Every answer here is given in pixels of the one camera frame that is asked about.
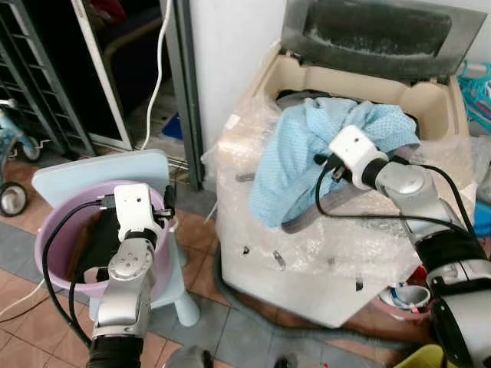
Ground beige top-load washing machine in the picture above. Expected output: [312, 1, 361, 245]
[210, 0, 491, 330]

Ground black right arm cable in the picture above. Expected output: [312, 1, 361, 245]
[314, 153, 478, 240]

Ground light blue dotted garment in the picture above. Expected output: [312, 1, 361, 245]
[249, 96, 422, 230]

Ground white door frame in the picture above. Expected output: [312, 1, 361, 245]
[71, 0, 136, 152]

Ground grey robot foot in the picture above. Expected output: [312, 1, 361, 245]
[160, 345, 217, 368]

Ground dark sliding door frame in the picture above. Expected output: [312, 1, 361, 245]
[172, 0, 206, 190]

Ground clear bubble wrap sheet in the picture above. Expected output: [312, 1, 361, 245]
[202, 94, 491, 281]

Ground pink plastic basin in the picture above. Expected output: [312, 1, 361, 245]
[34, 180, 182, 301]

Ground dark garment in basin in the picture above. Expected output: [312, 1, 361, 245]
[71, 210, 124, 281]

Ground blue plastic tub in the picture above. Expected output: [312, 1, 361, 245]
[471, 198, 491, 240]

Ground black metal shelf rack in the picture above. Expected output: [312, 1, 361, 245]
[0, 0, 97, 159]

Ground light blue plastic stool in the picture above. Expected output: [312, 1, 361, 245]
[31, 149, 202, 328]

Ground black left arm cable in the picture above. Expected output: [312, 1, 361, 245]
[41, 195, 117, 347]

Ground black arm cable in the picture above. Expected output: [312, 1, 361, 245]
[314, 153, 478, 240]
[41, 195, 117, 347]

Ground thin white floor cable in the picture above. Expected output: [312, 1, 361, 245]
[0, 279, 48, 320]

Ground grey garment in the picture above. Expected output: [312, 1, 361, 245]
[279, 188, 394, 233]

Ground yellow plastic container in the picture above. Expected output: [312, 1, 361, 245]
[391, 344, 447, 368]

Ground white cup with red print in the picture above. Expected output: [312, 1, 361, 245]
[379, 282, 432, 317]

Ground grey washing machine lid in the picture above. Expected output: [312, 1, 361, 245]
[279, 0, 490, 85]

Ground blue child tricycle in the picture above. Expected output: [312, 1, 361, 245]
[0, 98, 44, 218]

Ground teal plastic clothes hangers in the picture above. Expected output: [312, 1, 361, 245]
[458, 61, 491, 140]

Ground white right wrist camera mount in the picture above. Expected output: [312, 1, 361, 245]
[328, 125, 389, 182]

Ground white hanging power cord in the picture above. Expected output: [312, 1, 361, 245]
[141, 0, 174, 151]

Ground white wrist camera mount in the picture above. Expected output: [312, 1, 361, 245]
[328, 125, 389, 182]
[113, 183, 164, 243]

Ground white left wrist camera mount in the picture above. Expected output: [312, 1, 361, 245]
[113, 183, 164, 243]

